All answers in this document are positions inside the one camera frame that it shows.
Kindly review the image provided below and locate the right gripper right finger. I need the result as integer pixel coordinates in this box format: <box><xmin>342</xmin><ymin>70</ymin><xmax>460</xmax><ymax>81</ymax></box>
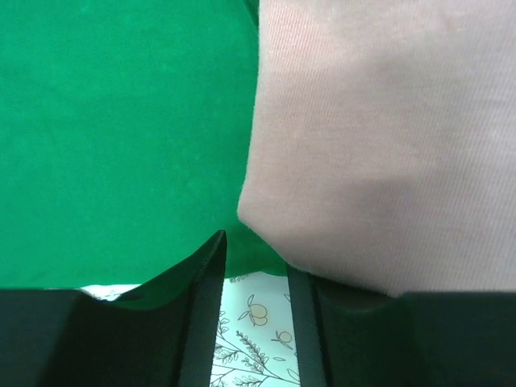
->
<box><xmin>288</xmin><ymin>268</ymin><xmax>515</xmax><ymax>387</ymax></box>

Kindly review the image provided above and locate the floral table mat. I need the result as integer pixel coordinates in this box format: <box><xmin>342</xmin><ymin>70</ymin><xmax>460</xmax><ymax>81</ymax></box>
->
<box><xmin>210</xmin><ymin>273</ymin><xmax>301</xmax><ymax>387</ymax></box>

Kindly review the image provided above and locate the green t shirt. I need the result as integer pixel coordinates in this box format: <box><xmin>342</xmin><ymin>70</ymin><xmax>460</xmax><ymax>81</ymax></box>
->
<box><xmin>1</xmin><ymin>1</ymin><xmax>285</xmax><ymax>288</ymax></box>

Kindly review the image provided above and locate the folded pink t shirt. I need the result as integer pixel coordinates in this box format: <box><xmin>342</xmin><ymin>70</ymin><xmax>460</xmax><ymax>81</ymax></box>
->
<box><xmin>238</xmin><ymin>0</ymin><xmax>515</xmax><ymax>295</ymax></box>

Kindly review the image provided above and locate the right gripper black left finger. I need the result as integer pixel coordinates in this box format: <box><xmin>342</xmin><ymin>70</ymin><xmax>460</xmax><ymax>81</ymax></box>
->
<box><xmin>1</xmin><ymin>231</ymin><xmax>227</xmax><ymax>387</ymax></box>

